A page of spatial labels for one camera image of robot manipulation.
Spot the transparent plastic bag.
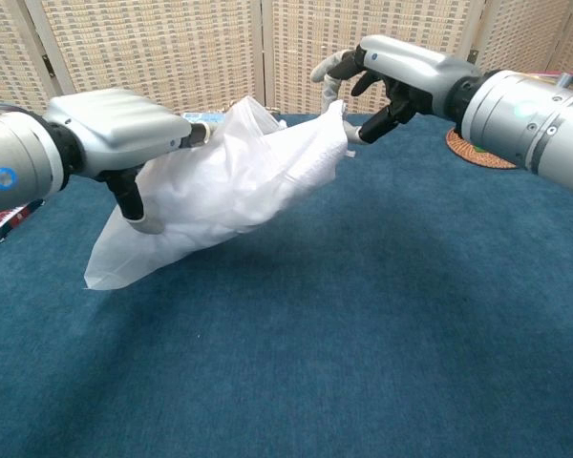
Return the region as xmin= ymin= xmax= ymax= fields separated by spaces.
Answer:
xmin=83 ymin=94 xmax=357 ymax=291

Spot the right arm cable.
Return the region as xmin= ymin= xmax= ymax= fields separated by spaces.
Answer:
xmin=529 ymin=69 xmax=573 ymax=86

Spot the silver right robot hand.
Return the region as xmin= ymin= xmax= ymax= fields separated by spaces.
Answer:
xmin=310 ymin=33 xmax=483 ymax=147

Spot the red and black card box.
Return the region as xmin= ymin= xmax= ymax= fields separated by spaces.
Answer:
xmin=0 ymin=198 xmax=47 ymax=244

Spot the round woven coaster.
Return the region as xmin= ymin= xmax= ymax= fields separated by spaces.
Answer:
xmin=445 ymin=128 xmax=520 ymax=171

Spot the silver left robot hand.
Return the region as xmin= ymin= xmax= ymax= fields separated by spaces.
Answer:
xmin=42 ymin=88 xmax=221 ymax=235

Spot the woven folding screen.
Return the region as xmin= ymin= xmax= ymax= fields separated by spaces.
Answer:
xmin=0 ymin=0 xmax=573 ymax=116

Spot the teal tissue pack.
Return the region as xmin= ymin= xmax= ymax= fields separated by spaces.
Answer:
xmin=180 ymin=112 xmax=228 ymax=123

